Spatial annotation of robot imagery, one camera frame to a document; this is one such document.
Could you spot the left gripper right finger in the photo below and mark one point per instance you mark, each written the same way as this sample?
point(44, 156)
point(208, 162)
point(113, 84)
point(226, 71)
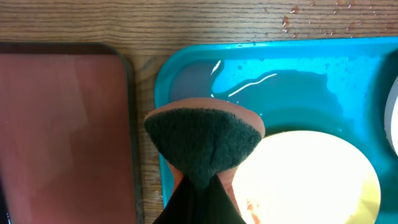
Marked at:
point(215, 205)

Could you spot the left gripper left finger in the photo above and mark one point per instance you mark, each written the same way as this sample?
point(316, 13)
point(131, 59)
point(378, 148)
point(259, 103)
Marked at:
point(182, 206)

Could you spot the green and orange sponge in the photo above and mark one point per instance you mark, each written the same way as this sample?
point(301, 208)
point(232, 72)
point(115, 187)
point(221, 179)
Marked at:
point(204, 137)

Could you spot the black and red tray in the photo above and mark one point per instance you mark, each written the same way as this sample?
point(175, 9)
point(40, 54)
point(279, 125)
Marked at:
point(69, 149)

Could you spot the teal plastic tray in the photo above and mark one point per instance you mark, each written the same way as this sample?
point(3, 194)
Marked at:
point(336, 86)

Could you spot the yellow-green plate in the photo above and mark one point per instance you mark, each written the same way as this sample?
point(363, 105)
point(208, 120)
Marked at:
point(307, 177)

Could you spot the white plate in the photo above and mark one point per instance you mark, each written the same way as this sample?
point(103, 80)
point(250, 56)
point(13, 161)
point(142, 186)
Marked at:
point(391, 117)

